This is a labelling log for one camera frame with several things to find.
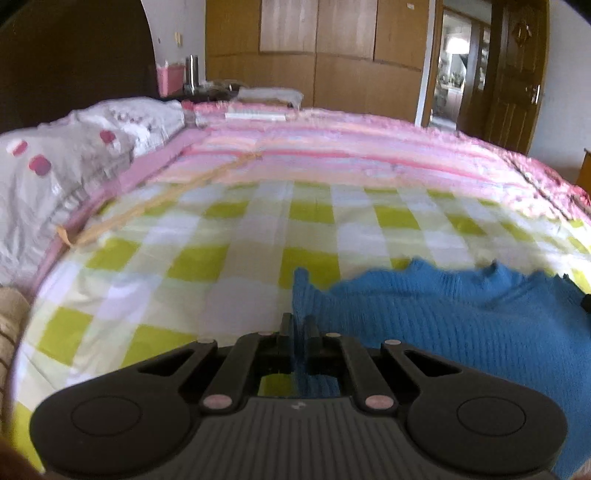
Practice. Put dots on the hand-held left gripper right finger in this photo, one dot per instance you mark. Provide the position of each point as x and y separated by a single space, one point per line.
312 334

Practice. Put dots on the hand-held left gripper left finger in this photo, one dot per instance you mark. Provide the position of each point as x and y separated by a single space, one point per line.
286 334

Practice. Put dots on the blue knitted sweater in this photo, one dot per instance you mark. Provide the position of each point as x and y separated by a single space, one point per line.
461 323

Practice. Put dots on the yellow-green checked bedsheet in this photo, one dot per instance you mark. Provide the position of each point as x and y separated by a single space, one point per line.
184 258

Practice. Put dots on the pink striped quilt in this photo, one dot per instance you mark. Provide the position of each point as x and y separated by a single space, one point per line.
369 147

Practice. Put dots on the white book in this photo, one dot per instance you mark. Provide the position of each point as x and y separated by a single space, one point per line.
256 116

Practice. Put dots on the grey folded cloth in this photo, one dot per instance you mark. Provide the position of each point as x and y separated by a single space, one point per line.
270 96

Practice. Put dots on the dark nightstand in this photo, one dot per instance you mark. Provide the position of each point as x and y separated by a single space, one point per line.
207 94

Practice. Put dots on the wooden wardrobe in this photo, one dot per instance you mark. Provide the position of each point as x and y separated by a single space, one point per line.
346 78

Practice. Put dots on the beige striped folded cloth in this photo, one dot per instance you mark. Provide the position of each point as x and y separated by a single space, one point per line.
11 323

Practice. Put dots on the metal thermos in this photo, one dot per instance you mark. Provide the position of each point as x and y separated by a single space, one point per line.
190 74

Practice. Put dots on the pink basket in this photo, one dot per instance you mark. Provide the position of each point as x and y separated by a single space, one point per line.
168 81

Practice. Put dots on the grey pillow with pink dots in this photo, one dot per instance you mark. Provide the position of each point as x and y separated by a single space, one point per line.
46 184

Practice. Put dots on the pink floral quilt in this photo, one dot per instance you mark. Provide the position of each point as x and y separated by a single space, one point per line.
554 180

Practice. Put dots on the brown wooden door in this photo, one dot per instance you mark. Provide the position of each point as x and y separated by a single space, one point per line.
512 92

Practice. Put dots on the wooden cabinet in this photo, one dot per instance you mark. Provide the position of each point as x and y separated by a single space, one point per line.
585 170

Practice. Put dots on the dark wooden headboard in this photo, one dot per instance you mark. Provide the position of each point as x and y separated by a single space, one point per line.
69 60

